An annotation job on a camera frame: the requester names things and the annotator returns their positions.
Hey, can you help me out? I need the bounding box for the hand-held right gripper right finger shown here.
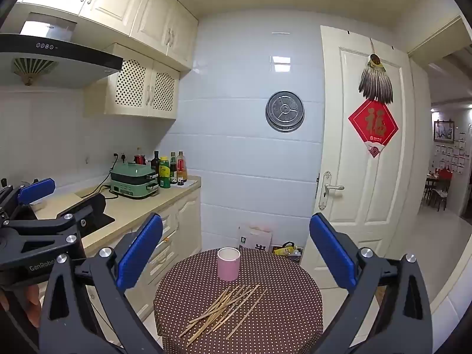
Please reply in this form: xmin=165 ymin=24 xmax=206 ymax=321
xmin=309 ymin=213 xmax=434 ymax=354

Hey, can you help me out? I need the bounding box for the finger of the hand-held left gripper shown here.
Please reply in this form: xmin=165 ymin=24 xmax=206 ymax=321
xmin=0 ymin=178 xmax=57 ymax=225
xmin=0 ymin=194 xmax=107 ymax=244

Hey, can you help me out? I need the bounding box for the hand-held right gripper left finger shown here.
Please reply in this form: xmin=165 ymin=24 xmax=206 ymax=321
xmin=39 ymin=213 xmax=165 ymax=354

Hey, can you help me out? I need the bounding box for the pink cup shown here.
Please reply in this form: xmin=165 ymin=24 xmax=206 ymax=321
xmin=217 ymin=247 xmax=241 ymax=281

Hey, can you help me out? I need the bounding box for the pile of bamboo chopsticks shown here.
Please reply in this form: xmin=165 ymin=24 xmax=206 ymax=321
xmin=179 ymin=285 xmax=268 ymax=347

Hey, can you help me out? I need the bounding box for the person's left hand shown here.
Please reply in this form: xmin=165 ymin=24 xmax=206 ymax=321
xmin=0 ymin=286 xmax=42 ymax=329

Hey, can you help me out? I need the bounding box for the dark patterned shopping bag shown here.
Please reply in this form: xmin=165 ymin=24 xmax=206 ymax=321
xmin=272 ymin=241 xmax=303 ymax=263

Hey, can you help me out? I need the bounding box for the white panel door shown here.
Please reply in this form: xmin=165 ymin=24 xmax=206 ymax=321
xmin=300 ymin=25 xmax=432 ymax=288

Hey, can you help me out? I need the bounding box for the green electric cooker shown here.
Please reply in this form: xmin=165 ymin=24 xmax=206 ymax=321
xmin=110 ymin=161 xmax=160 ymax=200

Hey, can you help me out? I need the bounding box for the round table brown dotted cloth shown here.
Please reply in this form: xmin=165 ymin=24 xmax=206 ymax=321
xmin=153 ymin=248 xmax=324 ymax=354

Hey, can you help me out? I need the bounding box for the white rice bag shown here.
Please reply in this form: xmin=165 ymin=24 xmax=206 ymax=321
xmin=238 ymin=225 xmax=273 ymax=253

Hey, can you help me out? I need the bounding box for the green bottle yellow cap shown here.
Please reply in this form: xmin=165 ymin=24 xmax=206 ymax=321
xmin=159 ymin=157 xmax=171 ymax=189

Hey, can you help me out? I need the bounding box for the red liquid bottle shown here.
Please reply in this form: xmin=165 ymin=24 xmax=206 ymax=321
xmin=176 ymin=151 xmax=188 ymax=182

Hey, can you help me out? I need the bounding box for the dark wooden chair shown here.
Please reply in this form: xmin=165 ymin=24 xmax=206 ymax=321
xmin=424 ymin=176 xmax=450 ymax=212

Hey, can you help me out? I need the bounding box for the cream lattice door cabinet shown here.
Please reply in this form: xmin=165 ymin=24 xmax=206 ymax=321
xmin=84 ymin=43 xmax=181 ymax=120

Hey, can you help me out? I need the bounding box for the red diamond door decoration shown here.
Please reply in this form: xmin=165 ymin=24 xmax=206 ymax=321
xmin=348 ymin=99 xmax=399 ymax=158

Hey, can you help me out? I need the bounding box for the black glass range hood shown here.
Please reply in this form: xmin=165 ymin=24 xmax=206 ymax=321
xmin=0 ymin=12 xmax=124 ymax=90

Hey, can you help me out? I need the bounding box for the round metal steamer lid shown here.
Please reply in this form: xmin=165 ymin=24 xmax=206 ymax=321
xmin=265 ymin=90 xmax=306 ymax=133

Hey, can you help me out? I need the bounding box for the feather fan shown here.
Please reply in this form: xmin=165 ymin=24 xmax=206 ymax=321
xmin=358 ymin=55 xmax=394 ymax=104

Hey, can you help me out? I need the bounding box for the silver door handle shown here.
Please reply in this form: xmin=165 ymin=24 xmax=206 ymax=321
xmin=318 ymin=171 xmax=345 ymax=211

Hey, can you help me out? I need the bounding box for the framed wall picture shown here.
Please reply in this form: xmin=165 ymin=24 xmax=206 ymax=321
xmin=433 ymin=120 xmax=455 ymax=143

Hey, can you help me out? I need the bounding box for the cream wall cabinet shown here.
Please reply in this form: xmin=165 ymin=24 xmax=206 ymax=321
xmin=17 ymin=0 xmax=200 ymax=71

